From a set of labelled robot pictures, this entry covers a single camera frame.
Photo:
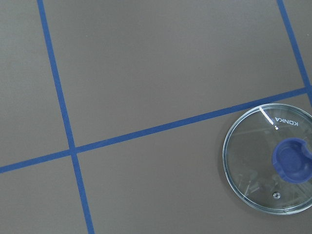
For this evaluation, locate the glass pot lid blue knob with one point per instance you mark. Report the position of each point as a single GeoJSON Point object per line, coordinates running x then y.
{"type": "Point", "coordinates": [267, 158]}

